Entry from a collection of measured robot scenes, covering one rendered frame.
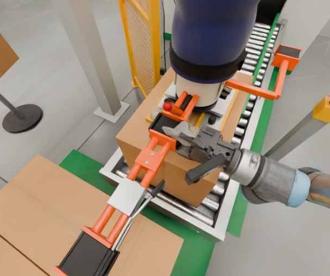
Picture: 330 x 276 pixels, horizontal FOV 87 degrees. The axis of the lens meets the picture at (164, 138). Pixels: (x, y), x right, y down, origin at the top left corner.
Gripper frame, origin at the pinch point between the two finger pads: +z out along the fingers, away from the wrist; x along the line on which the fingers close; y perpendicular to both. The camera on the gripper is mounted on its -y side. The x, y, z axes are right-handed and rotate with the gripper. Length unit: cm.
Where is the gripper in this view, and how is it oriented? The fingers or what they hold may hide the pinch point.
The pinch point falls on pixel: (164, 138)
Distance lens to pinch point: 50.1
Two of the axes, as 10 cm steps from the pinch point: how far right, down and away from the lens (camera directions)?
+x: 0.0, -5.2, -8.6
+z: -8.8, -4.0, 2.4
